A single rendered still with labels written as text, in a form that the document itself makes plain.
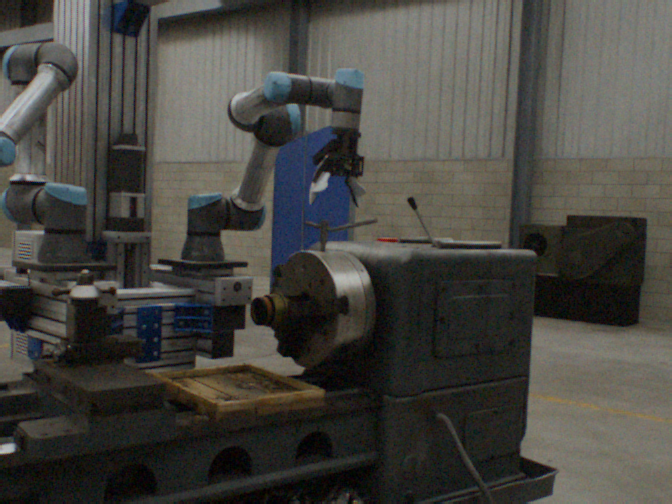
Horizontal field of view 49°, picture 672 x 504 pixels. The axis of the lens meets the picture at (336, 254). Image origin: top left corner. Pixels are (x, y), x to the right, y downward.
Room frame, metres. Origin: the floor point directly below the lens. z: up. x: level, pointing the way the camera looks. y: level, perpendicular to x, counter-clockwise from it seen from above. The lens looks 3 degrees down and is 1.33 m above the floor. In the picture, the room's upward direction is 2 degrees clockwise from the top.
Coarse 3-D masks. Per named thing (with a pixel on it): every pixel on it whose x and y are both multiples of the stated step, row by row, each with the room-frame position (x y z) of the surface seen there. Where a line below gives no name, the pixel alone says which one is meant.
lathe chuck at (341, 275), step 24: (312, 264) 1.94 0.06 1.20; (336, 264) 1.91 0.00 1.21; (312, 288) 1.94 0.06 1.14; (336, 288) 1.86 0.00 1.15; (360, 288) 1.90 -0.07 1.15; (360, 312) 1.88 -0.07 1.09; (312, 336) 1.93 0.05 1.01; (336, 336) 1.85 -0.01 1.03; (360, 336) 1.90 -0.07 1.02; (312, 360) 1.93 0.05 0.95; (336, 360) 1.92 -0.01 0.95
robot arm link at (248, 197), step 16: (272, 112) 2.28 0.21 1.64; (288, 112) 2.30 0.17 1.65; (272, 128) 2.30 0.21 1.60; (288, 128) 2.32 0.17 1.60; (256, 144) 2.38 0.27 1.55; (272, 144) 2.34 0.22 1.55; (256, 160) 2.41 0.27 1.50; (272, 160) 2.42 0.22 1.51; (256, 176) 2.44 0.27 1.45; (240, 192) 2.51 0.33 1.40; (256, 192) 2.49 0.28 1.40; (240, 208) 2.51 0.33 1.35; (256, 208) 2.53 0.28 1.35; (240, 224) 2.55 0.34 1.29; (256, 224) 2.57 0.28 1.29
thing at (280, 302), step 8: (264, 296) 1.90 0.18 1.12; (272, 296) 1.89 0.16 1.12; (280, 296) 1.90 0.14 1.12; (256, 304) 1.91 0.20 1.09; (264, 304) 1.86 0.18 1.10; (272, 304) 1.87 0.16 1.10; (280, 304) 1.88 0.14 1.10; (256, 312) 1.91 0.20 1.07; (264, 312) 1.85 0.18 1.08; (272, 312) 1.86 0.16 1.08; (280, 312) 1.87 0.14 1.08; (256, 320) 1.88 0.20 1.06; (264, 320) 1.86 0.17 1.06; (272, 320) 1.87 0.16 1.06; (280, 320) 1.88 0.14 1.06; (288, 320) 1.92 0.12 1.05
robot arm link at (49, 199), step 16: (48, 192) 2.13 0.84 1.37; (64, 192) 2.13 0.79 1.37; (80, 192) 2.16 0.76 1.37; (32, 208) 2.16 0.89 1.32; (48, 208) 2.13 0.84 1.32; (64, 208) 2.13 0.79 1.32; (80, 208) 2.16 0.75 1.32; (48, 224) 2.13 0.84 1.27; (64, 224) 2.13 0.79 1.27; (80, 224) 2.16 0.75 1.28
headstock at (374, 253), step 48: (384, 288) 1.94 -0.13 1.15; (432, 288) 1.99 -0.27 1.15; (480, 288) 2.08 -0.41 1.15; (528, 288) 2.24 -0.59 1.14; (384, 336) 1.94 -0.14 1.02; (432, 336) 1.99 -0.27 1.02; (480, 336) 2.09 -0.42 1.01; (528, 336) 2.24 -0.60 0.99; (384, 384) 1.93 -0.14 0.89; (432, 384) 1.99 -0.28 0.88
